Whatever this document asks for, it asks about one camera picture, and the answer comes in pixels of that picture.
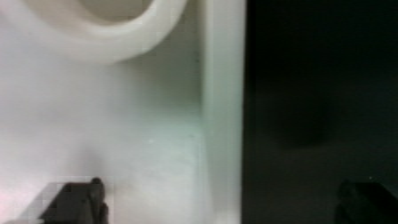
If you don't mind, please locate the white square table top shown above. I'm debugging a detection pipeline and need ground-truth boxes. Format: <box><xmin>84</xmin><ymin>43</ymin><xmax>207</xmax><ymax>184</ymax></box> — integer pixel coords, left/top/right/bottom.
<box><xmin>0</xmin><ymin>0</ymin><xmax>247</xmax><ymax>224</ymax></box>

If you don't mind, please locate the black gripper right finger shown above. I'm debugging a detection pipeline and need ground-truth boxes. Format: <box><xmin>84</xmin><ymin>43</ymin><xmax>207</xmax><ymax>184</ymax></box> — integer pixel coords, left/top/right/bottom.
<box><xmin>335</xmin><ymin>181</ymin><xmax>398</xmax><ymax>224</ymax></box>

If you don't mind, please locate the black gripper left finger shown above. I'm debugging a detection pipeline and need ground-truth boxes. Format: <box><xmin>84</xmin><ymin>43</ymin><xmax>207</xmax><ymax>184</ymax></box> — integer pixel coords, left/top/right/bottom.
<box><xmin>40</xmin><ymin>178</ymin><xmax>109</xmax><ymax>224</ymax></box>

